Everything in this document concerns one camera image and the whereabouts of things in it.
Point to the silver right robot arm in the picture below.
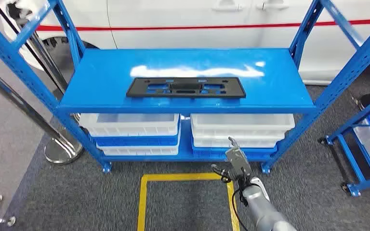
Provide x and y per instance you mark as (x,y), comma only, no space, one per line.
(261,210)

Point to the dark stanchion post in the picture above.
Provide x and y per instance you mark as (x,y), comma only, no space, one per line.
(49,63)

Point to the blue wheeled shelf cart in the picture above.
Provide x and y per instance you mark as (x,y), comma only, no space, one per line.
(357,117)

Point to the yellow floor tape square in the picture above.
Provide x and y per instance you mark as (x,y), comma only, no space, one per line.
(142,207)

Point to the chrome stanchion with round base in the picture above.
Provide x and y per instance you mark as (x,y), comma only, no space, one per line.
(62,153)

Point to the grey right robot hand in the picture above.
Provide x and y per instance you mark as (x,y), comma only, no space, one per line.
(237,162)

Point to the blue metal shelf rack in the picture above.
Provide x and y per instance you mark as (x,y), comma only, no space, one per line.
(108,79)

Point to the black round stanchion base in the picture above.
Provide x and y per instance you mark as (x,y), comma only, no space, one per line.
(368,100)

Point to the white car with red stripe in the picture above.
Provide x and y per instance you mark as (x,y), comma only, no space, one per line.
(204,16)

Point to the black plastic plate frame part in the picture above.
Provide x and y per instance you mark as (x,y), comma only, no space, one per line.
(140,92)

